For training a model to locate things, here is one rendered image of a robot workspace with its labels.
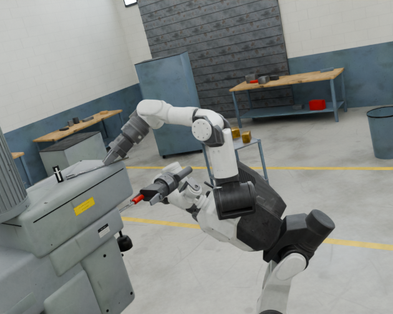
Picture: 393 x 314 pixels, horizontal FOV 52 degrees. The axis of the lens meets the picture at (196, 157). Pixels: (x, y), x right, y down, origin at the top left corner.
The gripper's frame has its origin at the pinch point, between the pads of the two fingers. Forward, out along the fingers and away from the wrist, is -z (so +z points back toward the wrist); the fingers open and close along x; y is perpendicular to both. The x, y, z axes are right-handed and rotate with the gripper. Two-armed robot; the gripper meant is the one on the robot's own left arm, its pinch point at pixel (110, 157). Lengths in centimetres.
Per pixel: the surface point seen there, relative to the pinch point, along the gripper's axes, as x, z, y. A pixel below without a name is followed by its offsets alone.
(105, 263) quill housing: -8.9, -30.8, -23.9
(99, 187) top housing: -7.8, -10.4, -2.5
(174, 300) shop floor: 164, -66, -183
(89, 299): -18, -42, -25
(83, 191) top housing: -11.8, -14.5, 2.2
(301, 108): 521, 310, -371
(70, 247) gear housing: -17.2, -30.9, -6.2
